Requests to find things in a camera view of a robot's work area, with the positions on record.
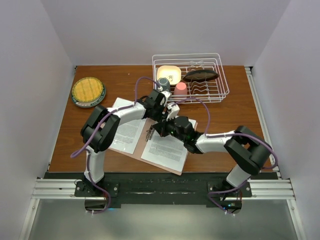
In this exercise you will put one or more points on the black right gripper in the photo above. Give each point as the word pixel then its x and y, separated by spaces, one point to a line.
pixel 161 127

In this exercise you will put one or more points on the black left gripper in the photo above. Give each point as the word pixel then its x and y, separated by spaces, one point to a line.
pixel 158 118

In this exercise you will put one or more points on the pink file folder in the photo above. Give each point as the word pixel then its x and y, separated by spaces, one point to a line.
pixel 167 153

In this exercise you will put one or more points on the printed paper document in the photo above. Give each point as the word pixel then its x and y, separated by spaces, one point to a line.
pixel 127 136
pixel 167 153

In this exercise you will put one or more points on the black folder clip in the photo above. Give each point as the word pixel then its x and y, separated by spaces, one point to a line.
pixel 149 133

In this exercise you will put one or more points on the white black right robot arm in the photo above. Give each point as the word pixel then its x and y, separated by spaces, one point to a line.
pixel 248 150

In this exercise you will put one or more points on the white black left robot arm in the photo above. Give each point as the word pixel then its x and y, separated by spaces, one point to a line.
pixel 100 128

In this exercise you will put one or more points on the dark green mug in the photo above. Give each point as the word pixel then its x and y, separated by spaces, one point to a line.
pixel 163 84

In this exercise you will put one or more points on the pink cup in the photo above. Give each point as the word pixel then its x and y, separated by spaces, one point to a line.
pixel 180 90

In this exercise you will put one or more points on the cream square bowl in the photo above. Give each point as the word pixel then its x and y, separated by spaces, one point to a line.
pixel 172 73

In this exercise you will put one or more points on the dark brown oval plate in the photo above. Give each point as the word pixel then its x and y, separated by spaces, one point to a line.
pixel 200 76

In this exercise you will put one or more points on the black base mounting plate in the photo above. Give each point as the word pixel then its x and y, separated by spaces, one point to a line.
pixel 151 188

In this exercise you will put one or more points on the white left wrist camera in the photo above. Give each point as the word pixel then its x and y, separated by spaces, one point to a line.
pixel 167 96

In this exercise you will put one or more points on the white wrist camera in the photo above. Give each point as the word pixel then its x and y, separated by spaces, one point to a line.
pixel 167 96
pixel 172 110

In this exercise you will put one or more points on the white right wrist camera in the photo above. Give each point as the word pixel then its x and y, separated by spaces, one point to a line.
pixel 172 110

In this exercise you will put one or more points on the white wire dish rack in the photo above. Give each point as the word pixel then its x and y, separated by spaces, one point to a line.
pixel 213 91

